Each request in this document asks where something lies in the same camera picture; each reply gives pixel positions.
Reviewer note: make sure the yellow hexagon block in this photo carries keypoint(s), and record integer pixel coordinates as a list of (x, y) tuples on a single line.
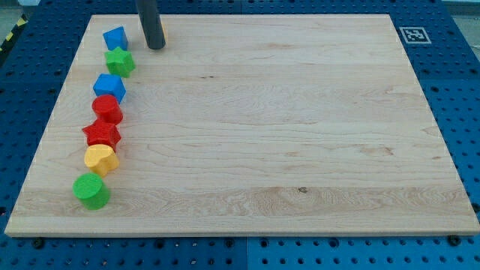
[(165, 33)]

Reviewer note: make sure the blue triangular block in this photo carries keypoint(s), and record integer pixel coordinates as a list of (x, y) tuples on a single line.
[(116, 38)]

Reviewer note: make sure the blue cube block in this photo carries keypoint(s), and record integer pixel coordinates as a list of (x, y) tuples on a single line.
[(109, 84)]

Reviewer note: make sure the red star block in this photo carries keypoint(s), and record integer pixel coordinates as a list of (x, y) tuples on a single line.
[(101, 132)]

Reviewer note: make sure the light wooden board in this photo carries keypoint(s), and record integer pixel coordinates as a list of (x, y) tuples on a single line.
[(251, 125)]

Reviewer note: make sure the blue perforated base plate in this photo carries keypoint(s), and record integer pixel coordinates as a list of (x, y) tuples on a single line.
[(38, 62)]

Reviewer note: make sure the white fiducial marker tag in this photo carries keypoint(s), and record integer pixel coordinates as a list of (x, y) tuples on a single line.
[(415, 35)]

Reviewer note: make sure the red cylinder block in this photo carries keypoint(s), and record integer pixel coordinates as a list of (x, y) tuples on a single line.
[(107, 109)]

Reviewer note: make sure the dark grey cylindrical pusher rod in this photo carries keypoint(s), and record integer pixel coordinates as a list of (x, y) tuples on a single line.
[(151, 24)]

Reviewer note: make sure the green star block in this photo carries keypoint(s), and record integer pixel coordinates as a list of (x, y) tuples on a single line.
[(120, 62)]

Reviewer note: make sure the green cylinder block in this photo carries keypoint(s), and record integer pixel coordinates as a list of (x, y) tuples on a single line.
[(91, 191)]

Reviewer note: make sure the yellow heart block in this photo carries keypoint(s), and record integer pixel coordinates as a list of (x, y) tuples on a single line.
[(101, 159)]

